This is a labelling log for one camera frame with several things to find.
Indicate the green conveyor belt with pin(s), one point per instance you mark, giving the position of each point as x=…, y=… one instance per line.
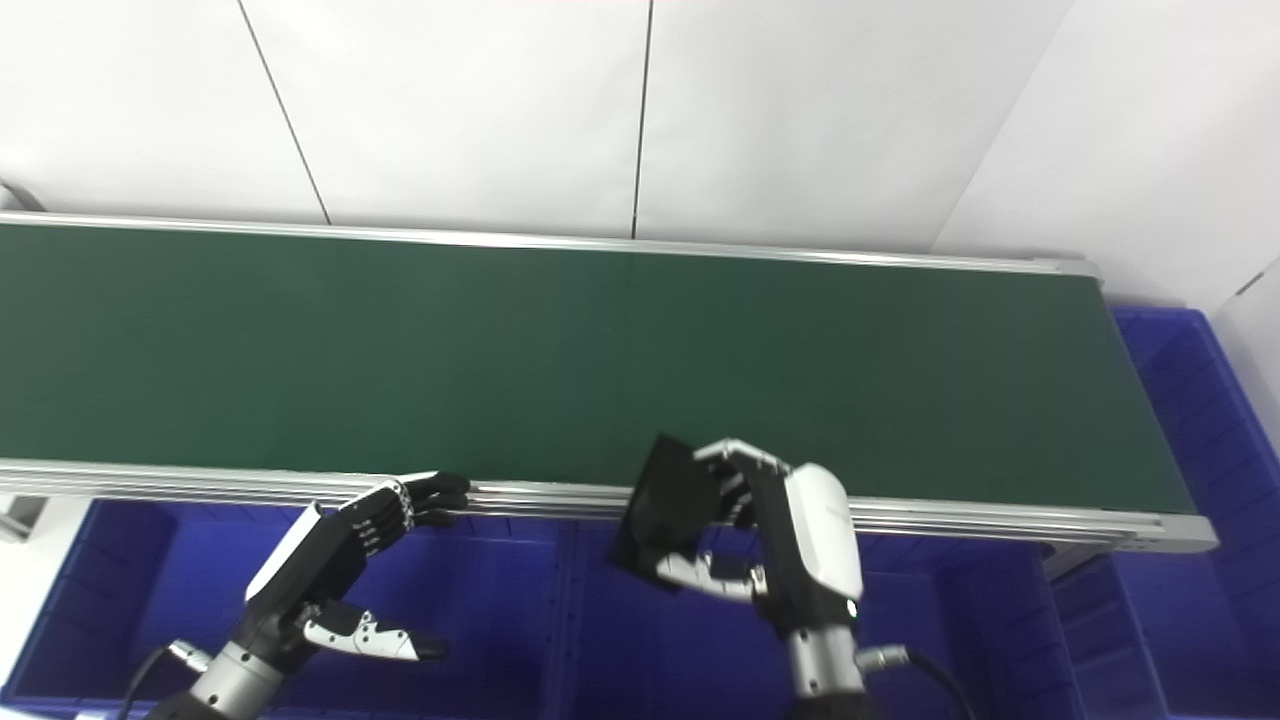
x=600, y=360

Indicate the black cylinder block part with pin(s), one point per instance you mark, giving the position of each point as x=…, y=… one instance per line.
x=665, y=500

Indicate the blue plastic bin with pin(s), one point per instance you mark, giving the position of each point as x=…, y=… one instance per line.
x=1190, y=600
x=150, y=580
x=950, y=630

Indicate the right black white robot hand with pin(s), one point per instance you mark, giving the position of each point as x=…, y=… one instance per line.
x=815, y=550

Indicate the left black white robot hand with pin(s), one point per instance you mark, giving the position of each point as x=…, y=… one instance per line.
x=310, y=570

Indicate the aluminium conveyor support leg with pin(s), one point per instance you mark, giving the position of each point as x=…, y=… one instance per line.
x=1068, y=562
x=22, y=515

